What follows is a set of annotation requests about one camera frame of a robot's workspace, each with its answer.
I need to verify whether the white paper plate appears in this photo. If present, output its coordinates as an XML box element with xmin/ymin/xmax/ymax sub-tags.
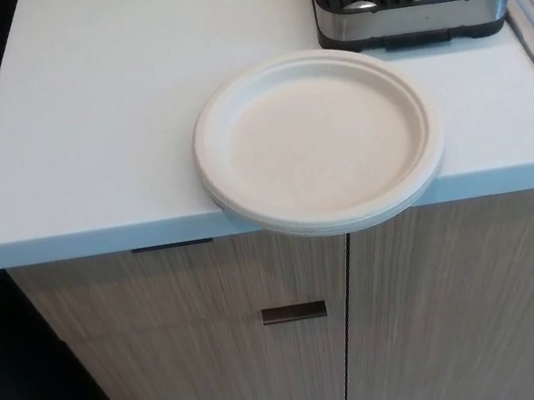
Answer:
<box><xmin>180</xmin><ymin>32</ymin><xmax>457</xmax><ymax>256</ymax></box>

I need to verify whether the silver spoon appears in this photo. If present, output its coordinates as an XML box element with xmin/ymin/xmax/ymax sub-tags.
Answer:
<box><xmin>341</xmin><ymin>0</ymin><xmax>378</xmax><ymax>15</ymax></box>

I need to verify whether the recessed metal door handle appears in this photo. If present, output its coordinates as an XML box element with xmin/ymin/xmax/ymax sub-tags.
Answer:
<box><xmin>260</xmin><ymin>299</ymin><xmax>329</xmax><ymax>327</ymax></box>

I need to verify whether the wood cabinet door with handle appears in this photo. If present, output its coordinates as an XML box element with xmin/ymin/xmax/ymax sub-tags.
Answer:
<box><xmin>5</xmin><ymin>218</ymin><xmax>373</xmax><ymax>400</ymax></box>

